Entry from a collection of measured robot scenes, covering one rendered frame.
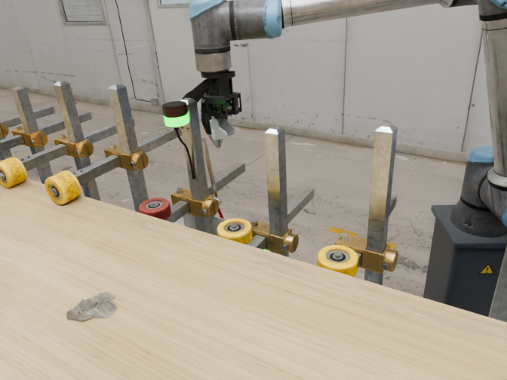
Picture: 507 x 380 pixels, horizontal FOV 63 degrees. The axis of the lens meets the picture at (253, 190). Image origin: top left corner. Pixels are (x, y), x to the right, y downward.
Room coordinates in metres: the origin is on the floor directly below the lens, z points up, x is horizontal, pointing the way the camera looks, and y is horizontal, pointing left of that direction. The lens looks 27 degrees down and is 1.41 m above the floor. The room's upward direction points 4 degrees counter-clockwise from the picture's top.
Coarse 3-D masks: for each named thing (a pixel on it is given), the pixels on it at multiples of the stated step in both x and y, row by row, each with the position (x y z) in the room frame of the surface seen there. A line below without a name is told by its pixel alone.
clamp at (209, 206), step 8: (176, 192) 1.08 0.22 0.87; (184, 192) 1.08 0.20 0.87; (176, 200) 1.06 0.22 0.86; (184, 200) 1.04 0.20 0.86; (192, 200) 1.03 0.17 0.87; (208, 200) 1.02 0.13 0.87; (216, 200) 1.03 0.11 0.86; (192, 208) 1.03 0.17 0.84; (200, 208) 1.01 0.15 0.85; (208, 208) 1.00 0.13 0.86; (216, 208) 1.03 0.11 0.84; (200, 216) 1.02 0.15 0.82
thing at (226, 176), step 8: (232, 168) 1.25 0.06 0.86; (240, 168) 1.26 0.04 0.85; (216, 176) 1.19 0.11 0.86; (224, 176) 1.19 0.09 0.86; (232, 176) 1.22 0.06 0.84; (208, 184) 1.14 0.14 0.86; (216, 184) 1.15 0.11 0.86; (224, 184) 1.18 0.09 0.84; (208, 192) 1.11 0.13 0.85; (176, 208) 1.01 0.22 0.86; (184, 208) 1.02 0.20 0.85; (176, 216) 0.99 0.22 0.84
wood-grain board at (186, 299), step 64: (0, 192) 1.10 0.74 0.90; (0, 256) 0.77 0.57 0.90; (64, 256) 0.75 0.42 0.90; (128, 256) 0.74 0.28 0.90; (192, 256) 0.72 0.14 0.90; (256, 256) 0.70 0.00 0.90; (0, 320) 0.57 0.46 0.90; (64, 320) 0.56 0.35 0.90; (128, 320) 0.54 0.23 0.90; (192, 320) 0.53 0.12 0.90; (256, 320) 0.52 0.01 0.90; (320, 320) 0.51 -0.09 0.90; (384, 320) 0.50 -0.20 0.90; (448, 320) 0.49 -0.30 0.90
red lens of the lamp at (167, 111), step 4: (164, 108) 0.98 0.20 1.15; (168, 108) 0.98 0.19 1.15; (172, 108) 0.97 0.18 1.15; (176, 108) 0.97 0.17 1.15; (180, 108) 0.98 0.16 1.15; (184, 108) 0.99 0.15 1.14; (164, 112) 0.98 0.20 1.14; (168, 112) 0.98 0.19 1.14; (172, 112) 0.97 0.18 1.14; (176, 112) 0.97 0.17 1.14; (180, 112) 0.98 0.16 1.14; (184, 112) 0.99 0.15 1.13; (168, 116) 0.98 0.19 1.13; (172, 116) 0.97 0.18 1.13; (176, 116) 0.97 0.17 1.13
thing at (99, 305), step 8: (96, 296) 0.60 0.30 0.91; (104, 296) 0.60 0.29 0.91; (112, 296) 0.60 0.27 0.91; (80, 304) 0.58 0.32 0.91; (88, 304) 0.58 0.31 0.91; (96, 304) 0.58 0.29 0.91; (104, 304) 0.57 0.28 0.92; (112, 304) 0.58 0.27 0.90; (72, 312) 0.56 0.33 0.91; (80, 312) 0.57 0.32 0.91; (88, 312) 0.56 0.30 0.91; (96, 312) 0.56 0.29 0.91; (104, 312) 0.56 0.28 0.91; (112, 312) 0.57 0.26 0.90; (80, 320) 0.55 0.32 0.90
